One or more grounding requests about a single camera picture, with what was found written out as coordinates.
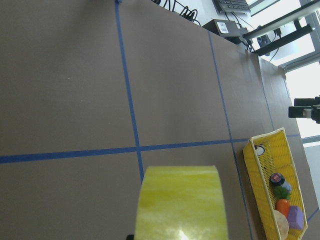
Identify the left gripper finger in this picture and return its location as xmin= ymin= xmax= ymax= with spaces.
xmin=126 ymin=234 xmax=134 ymax=240

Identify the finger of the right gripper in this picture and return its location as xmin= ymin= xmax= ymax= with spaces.
xmin=293 ymin=96 xmax=320 ymax=107
xmin=288 ymin=105 xmax=320 ymax=124

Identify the yellow clear tape roll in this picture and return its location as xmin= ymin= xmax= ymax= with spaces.
xmin=134 ymin=165 xmax=229 ymax=240

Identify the yellow woven basket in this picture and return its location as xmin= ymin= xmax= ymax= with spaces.
xmin=242 ymin=127 xmax=305 ymax=240

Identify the panda toy figurine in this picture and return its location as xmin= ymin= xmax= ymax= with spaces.
xmin=254 ymin=144 xmax=266 ymax=157

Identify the small dark jar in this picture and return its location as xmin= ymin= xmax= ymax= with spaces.
xmin=269 ymin=172 xmax=292 ymax=194

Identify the toy carrot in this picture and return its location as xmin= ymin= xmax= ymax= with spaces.
xmin=273 ymin=186 xmax=291 ymax=218

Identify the purple foam block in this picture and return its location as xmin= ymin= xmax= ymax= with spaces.
xmin=287 ymin=205 xmax=305 ymax=230

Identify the toy croissant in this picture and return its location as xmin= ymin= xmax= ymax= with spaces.
xmin=273 ymin=210 xmax=290 ymax=240

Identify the black keyboard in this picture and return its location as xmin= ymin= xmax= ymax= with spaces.
xmin=212 ymin=0 xmax=251 ymax=13

